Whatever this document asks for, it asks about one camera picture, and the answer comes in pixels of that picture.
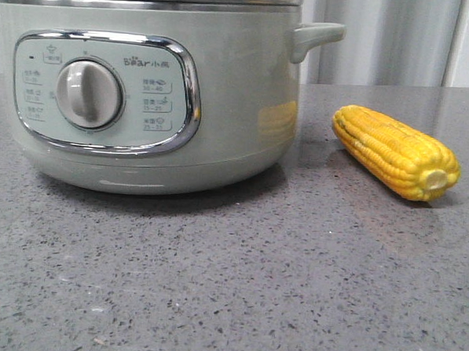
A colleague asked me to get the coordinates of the yellow corn cob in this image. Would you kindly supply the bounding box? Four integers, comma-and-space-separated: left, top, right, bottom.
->
332, 104, 461, 202

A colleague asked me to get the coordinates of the pale green electric cooking pot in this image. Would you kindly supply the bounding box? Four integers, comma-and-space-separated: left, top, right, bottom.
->
0, 0, 345, 195

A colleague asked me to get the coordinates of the white pleated curtain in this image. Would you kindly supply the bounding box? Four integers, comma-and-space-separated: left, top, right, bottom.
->
301, 0, 469, 88

